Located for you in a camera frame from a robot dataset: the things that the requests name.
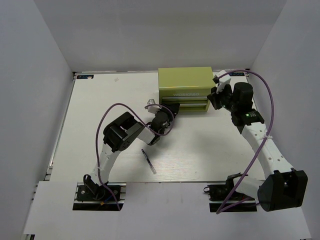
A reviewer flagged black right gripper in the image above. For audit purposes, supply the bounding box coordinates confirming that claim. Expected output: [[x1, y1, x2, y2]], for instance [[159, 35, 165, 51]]
[[207, 83, 239, 113]]

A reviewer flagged green metal tool chest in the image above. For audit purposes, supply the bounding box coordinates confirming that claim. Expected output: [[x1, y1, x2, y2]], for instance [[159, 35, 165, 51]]
[[158, 66, 215, 112]]

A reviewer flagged blue refill pen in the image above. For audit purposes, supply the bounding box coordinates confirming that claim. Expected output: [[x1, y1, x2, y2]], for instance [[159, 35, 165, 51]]
[[141, 149, 157, 175]]

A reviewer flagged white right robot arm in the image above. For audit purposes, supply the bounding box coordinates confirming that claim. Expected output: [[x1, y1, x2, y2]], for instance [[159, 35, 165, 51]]
[[207, 82, 308, 212]]

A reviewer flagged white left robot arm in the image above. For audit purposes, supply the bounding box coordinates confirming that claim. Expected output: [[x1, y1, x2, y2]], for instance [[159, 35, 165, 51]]
[[83, 101, 180, 200]]

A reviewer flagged right corner label sticker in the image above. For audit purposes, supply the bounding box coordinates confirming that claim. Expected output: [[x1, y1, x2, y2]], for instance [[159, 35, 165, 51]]
[[229, 72, 245, 77]]

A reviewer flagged corner label sticker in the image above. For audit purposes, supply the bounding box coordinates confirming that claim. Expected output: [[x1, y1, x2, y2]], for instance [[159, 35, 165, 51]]
[[229, 72, 245, 77], [76, 74, 94, 80]]

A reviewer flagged left corner label sticker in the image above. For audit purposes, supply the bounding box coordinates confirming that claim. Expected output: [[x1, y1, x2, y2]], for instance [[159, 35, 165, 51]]
[[76, 74, 94, 80]]

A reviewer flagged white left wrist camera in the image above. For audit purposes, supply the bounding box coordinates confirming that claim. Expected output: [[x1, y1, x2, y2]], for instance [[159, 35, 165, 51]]
[[144, 98, 161, 115]]

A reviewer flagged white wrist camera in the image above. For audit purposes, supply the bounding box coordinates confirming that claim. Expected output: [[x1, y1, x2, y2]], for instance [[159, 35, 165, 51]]
[[144, 98, 161, 115], [213, 70, 231, 94]]

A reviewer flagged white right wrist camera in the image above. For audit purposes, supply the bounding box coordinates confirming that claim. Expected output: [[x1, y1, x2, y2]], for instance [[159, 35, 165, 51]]
[[213, 70, 231, 94]]

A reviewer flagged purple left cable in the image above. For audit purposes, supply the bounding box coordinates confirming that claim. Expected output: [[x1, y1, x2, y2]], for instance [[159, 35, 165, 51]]
[[96, 102, 176, 211]]

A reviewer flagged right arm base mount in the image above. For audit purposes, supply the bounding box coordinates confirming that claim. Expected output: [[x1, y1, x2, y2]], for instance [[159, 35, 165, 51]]
[[203, 184, 257, 213]]

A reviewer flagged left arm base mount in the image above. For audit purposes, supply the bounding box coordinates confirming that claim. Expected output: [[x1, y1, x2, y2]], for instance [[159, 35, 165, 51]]
[[72, 182, 126, 212]]

